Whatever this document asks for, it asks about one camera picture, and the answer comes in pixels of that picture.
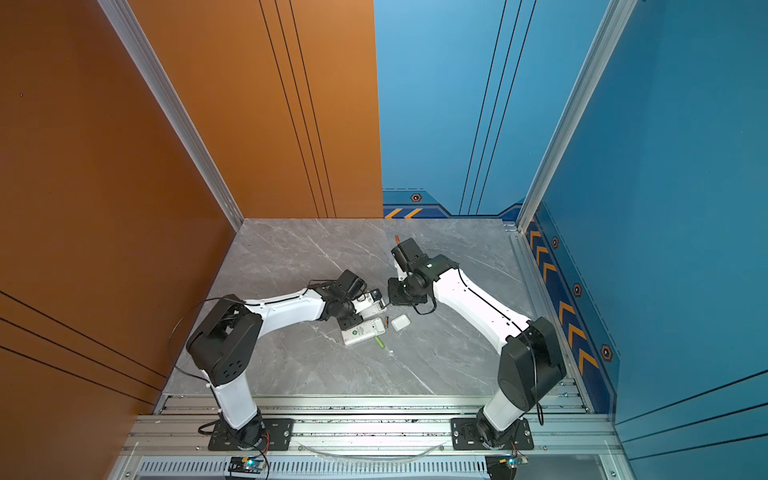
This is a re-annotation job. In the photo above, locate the white battery cover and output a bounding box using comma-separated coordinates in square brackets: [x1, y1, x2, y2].
[390, 314, 411, 332]

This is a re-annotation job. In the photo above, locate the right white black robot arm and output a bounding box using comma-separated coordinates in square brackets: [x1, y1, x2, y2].
[387, 238, 567, 449]

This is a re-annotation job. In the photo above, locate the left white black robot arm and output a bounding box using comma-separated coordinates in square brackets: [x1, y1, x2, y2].
[186, 270, 382, 451]

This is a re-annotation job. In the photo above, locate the left green circuit board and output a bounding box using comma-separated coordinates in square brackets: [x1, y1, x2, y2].
[226, 456, 269, 479]

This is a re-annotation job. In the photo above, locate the right small circuit board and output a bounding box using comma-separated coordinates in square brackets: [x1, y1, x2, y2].
[499, 451, 529, 471]

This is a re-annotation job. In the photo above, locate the aluminium front rail frame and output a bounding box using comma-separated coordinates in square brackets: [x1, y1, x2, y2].
[111, 392, 632, 479]

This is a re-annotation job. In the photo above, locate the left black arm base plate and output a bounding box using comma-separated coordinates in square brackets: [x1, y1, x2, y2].
[207, 418, 294, 453]

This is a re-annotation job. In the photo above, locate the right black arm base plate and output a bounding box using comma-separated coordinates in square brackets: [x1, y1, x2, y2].
[450, 417, 535, 451]

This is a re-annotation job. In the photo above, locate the right aluminium corner post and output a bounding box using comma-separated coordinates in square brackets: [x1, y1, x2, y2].
[515, 0, 638, 234]

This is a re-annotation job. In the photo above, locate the aluminium corner post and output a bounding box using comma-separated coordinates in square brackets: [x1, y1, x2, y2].
[98, 0, 244, 232]
[515, 0, 638, 234]

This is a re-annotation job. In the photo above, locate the left aluminium corner post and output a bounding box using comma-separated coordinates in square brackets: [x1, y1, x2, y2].
[98, 0, 244, 232]

